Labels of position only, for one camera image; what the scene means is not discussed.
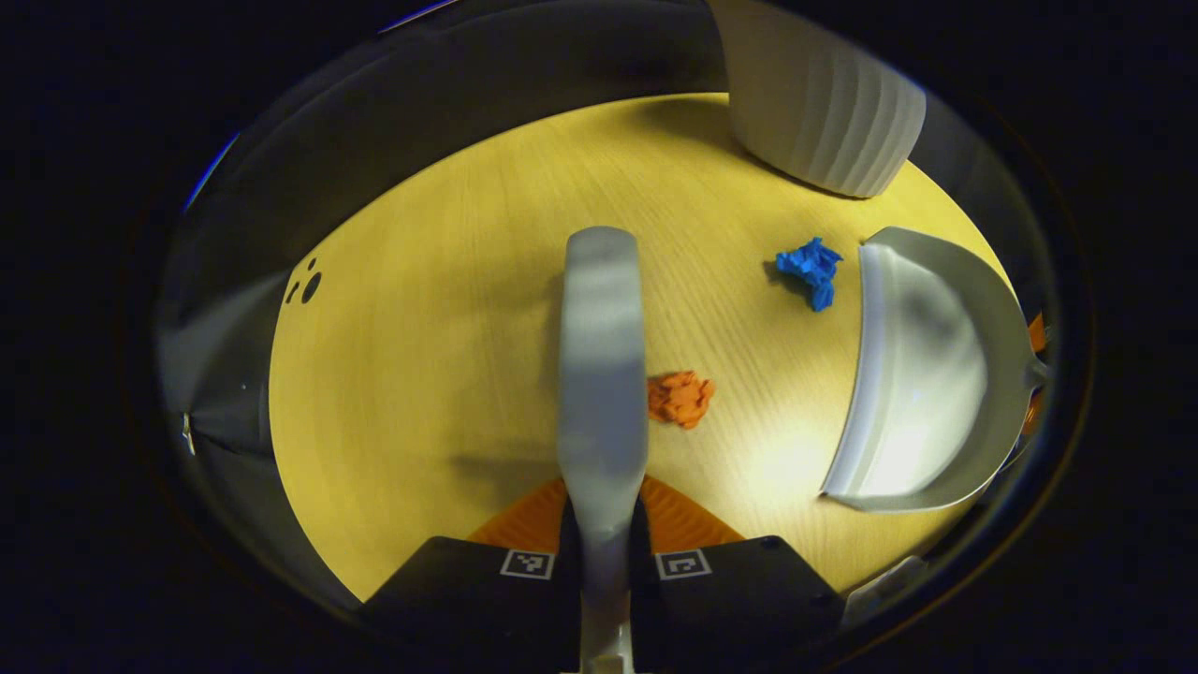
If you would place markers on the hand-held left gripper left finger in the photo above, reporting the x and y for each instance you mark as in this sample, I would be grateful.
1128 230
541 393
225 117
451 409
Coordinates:
468 590

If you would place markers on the orange paper trash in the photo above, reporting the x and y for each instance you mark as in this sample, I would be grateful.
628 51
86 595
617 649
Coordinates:
680 399

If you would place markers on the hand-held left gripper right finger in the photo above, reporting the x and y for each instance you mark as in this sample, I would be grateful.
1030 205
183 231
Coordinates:
739 590

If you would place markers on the white cloth clip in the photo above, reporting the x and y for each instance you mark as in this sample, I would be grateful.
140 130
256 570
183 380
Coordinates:
188 435

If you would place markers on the blue paper trash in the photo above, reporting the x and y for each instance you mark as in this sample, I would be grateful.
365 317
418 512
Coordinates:
812 270

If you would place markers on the small white broom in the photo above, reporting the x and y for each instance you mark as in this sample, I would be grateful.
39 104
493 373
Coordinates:
601 374

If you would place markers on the white dustpan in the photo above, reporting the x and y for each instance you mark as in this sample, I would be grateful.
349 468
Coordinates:
927 374

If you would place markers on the white garbage bin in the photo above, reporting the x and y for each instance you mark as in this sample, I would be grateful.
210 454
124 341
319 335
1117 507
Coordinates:
824 103

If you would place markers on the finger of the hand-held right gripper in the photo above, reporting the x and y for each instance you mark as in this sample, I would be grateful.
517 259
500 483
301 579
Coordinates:
1031 414
1037 334

